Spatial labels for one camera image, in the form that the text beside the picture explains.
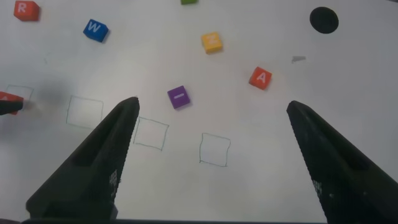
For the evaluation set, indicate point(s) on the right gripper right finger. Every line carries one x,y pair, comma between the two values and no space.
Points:
348,186

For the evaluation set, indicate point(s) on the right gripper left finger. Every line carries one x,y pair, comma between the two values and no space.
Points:
90,177

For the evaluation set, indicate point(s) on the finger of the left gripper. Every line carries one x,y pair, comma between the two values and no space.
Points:
11,107

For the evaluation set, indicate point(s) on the orange letter A block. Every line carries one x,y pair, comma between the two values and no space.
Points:
9,96
260,78

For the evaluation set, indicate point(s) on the orange letter R block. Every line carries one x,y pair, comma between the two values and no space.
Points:
25,11

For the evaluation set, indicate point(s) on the blue letter W block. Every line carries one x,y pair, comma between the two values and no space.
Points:
94,30

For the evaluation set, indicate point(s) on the purple letter I block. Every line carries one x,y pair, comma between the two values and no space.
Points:
178,97

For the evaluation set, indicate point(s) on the black round table grommet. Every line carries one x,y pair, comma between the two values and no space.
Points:
324,20

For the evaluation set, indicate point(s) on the yellow letter block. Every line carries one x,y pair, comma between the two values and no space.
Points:
212,43

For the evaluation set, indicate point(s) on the green letter S block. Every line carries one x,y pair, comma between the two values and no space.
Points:
189,1

